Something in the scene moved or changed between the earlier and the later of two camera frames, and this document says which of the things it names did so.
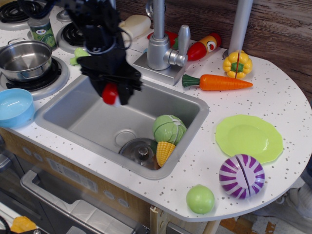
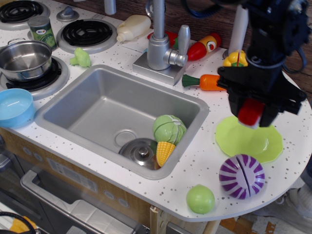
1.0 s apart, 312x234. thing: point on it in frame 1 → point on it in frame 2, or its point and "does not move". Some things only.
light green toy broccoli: x=78 y=52 does not move
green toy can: x=41 y=29 does not move
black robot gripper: x=102 y=69 → x=269 y=83
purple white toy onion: x=241 y=176 does not move
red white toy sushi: x=109 y=93 → x=250 y=112
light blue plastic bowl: x=16 y=107 does not move
